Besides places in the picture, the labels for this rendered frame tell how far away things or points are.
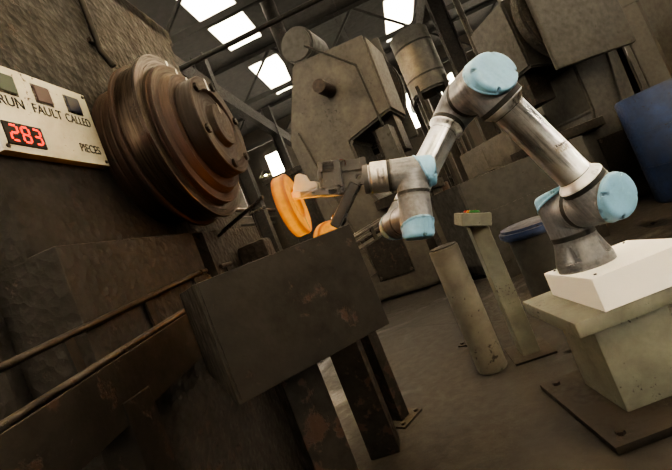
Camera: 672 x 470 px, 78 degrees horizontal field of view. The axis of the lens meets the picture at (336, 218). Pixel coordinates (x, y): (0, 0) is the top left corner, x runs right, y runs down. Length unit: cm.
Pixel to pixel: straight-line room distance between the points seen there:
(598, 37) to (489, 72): 344
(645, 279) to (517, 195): 203
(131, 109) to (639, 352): 137
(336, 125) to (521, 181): 166
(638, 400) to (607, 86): 373
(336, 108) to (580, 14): 224
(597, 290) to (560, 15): 342
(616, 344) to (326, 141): 307
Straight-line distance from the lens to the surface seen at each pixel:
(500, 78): 111
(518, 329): 183
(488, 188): 312
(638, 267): 125
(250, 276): 49
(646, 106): 402
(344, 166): 99
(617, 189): 120
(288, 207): 95
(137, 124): 106
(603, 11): 467
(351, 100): 386
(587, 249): 130
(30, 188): 94
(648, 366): 138
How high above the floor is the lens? 71
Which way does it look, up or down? 3 degrees up
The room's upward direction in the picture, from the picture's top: 22 degrees counter-clockwise
